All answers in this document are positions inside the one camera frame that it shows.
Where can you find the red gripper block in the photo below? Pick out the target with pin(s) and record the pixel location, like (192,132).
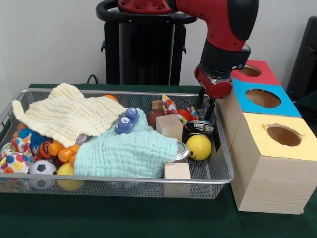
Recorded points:
(214,87)

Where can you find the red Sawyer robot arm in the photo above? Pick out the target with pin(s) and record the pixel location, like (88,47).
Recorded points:
(228,25)

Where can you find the wooden box with three holes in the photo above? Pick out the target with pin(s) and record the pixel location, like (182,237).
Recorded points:
(272,178)

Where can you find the clear mesh bin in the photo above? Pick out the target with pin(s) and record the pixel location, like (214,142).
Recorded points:
(29,96)

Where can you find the black soda can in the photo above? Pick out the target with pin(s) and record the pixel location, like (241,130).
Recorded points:
(199,128)

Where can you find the red ball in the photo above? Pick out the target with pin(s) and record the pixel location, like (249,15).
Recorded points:
(183,114)

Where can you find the large wooden cube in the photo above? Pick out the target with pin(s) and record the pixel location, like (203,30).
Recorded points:
(169,127)

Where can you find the yellow smiley ball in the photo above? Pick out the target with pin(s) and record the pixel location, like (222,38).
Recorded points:
(198,147)

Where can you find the small wooden cube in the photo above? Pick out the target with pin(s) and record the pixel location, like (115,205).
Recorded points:
(177,171)

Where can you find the blue toy car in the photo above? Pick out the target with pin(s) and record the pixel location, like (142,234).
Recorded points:
(126,123)

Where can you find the mint green muslin cloth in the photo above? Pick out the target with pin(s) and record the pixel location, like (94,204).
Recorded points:
(129,153)

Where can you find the black chair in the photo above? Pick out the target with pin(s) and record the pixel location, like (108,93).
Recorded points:
(307,54)

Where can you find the pale yellow muslin cloth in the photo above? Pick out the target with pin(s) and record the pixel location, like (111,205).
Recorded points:
(69,116)

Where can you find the black and white soccer ball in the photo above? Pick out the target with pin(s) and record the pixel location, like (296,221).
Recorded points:
(42,168)

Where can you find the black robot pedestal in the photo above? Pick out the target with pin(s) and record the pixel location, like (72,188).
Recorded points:
(143,49)

